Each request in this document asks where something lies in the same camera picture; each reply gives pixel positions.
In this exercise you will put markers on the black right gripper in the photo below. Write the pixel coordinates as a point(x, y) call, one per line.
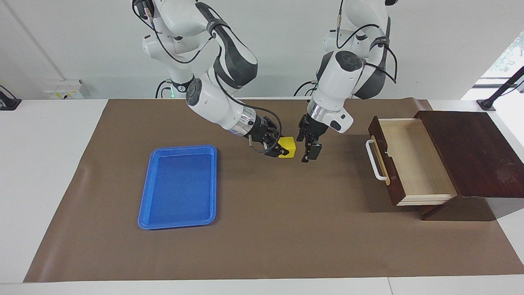
point(262, 133)

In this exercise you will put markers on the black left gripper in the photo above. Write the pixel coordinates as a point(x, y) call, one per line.
point(311, 131)

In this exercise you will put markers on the yellow cube block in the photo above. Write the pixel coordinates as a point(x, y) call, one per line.
point(289, 146)

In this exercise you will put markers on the wooden drawer dark front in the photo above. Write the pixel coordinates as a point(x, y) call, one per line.
point(417, 164)

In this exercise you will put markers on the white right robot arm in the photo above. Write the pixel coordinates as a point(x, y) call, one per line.
point(213, 102)

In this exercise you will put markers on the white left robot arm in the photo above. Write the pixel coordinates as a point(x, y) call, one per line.
point(339, 82)

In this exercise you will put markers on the brown table mat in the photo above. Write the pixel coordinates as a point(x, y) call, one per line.
point(286, 229)

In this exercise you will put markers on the blue plastic tray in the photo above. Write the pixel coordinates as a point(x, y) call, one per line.
point(180, 188)

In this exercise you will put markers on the dark brown wooden cabinet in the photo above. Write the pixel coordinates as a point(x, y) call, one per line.
point(479, 155)

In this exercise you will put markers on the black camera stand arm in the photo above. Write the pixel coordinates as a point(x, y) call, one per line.
point(497, 92)

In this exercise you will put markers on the white wall socket box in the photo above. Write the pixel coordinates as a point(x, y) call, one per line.
point(65, 91)

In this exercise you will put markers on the black clamp mount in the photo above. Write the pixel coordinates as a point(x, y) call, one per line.
point(9, 103)

